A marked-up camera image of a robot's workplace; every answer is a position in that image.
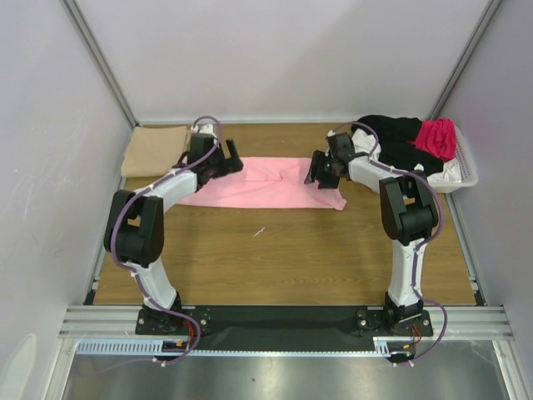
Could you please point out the folded beige t shirt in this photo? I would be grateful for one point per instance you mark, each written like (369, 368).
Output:
(152, 151)

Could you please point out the pink t shirt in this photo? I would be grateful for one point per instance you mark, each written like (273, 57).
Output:
(267, 183)

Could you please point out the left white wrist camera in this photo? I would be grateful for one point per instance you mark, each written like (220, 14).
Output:
(207, 128)

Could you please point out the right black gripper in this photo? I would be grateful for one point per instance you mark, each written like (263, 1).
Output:
(318, 169)

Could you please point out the white plastic laundry basket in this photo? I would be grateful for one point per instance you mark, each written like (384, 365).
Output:
(463, 163)

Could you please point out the grey slotted cable duct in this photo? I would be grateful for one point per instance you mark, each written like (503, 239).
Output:
(164, 348)

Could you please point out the aluminium frame rail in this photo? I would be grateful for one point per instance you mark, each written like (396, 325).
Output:
(463, 322)

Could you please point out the white t shirt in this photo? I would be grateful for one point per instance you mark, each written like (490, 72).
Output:
(364, 143)

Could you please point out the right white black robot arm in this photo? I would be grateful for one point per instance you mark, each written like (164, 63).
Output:
(409, 214)

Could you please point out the black t shirt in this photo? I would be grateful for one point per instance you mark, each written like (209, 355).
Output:
(396, 137)

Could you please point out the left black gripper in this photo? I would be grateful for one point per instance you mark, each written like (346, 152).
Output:
(231, 164)

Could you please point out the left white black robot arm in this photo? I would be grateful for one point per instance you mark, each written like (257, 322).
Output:
(135, 237)

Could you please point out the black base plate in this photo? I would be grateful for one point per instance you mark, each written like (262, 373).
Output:
(312, 329)

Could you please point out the small pink thread scrap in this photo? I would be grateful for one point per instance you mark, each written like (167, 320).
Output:
(259, 232)

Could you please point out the crimson red t shirt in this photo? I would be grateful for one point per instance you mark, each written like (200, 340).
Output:
(438, 138)

